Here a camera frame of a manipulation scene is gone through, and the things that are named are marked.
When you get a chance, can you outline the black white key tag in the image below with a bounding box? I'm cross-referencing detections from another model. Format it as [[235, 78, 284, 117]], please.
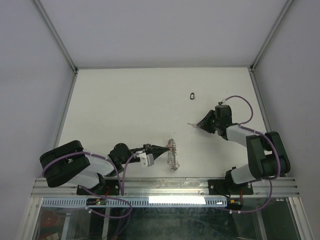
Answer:
[[190, 92, 195, 100]]

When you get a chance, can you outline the white slotted cable duct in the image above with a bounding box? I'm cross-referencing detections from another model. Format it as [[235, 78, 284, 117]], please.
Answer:
[[42, 195, 227, 208]]

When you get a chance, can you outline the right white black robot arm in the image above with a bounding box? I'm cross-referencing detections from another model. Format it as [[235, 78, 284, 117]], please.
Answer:
[[195, 104, 291, 198]]

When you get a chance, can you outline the aluminium mounting rail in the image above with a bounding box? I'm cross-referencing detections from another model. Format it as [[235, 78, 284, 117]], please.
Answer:
[[31, 177, 300, 198]]

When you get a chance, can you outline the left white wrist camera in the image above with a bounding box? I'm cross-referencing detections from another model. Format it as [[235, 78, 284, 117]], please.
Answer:
[[139, 152, 155, 168]]

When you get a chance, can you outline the red handled key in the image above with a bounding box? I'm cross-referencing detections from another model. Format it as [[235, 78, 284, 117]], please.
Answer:
[[187, 123, 198, 129]]

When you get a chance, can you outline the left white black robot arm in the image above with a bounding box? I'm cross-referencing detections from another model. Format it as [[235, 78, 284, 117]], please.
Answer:
[[39, 140, 173, 195]]

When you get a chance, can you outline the metal disc with key rings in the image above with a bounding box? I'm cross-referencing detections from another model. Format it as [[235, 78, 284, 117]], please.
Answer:
[[167, 138, 180, 172]]

